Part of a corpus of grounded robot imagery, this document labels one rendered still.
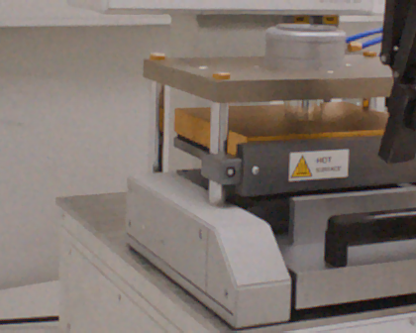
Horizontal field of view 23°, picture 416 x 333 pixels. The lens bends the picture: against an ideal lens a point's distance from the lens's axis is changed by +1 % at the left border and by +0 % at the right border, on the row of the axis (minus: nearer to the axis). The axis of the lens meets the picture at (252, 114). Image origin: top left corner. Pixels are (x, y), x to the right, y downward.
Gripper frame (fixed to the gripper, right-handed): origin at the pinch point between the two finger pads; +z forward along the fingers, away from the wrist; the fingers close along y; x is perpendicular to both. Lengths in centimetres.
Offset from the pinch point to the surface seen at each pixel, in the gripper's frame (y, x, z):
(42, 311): -43, -9, 50
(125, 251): -16.8, -14.7, 21.4
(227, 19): -33.0, 4.2, 5.8
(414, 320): 8.1, -1.3, 14.4
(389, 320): 7.4, -3.5, 14.2
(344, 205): -2.3, -2.1, 9.4
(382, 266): 5.2, -3.8, 10.1
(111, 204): -32.4, -7.5, 27.7
